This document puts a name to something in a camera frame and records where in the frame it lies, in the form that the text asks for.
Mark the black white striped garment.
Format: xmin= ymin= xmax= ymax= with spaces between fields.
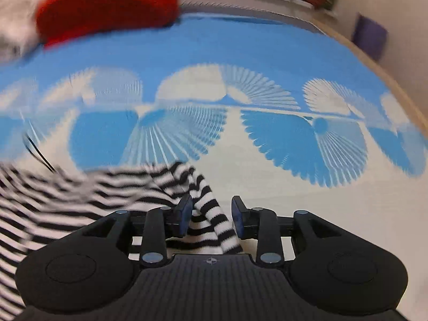
xmin=1 ymin=161 xmax=243 ymax=320

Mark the blue cream patterned bed mat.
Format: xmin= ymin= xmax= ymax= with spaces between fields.
xmin=1 ymin=14 xmax=427 ymax=320

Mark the purple box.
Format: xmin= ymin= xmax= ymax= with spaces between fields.
xmin=352 ymin=14 xmax=388 ymax=62

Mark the folded grey white quilt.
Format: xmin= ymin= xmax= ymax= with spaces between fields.
xmin=1 ymin=0 xmax=45 ymax=63

